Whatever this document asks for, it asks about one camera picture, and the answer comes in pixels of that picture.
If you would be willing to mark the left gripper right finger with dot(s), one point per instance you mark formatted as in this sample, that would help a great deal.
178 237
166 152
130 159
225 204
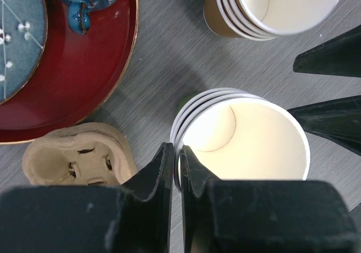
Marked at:
261 216

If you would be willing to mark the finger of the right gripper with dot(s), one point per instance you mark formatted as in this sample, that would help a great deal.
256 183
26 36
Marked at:
339 56
337 120

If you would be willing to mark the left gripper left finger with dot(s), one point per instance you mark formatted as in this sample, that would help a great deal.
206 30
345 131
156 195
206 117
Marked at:
132 217

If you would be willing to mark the cardboard cup carrier tray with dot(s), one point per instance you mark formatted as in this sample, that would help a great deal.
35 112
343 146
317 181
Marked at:
87 154

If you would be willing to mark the brown paper cup stack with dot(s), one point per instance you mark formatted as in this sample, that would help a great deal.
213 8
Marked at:
264 20

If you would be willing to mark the green paper cup stack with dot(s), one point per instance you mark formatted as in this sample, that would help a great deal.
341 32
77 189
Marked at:
240 136

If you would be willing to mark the red round tray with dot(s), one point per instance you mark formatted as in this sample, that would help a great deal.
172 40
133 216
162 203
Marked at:
76 75

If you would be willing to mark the grey-blue ceramic plate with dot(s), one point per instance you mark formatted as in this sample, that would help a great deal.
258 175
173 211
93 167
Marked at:
24 28

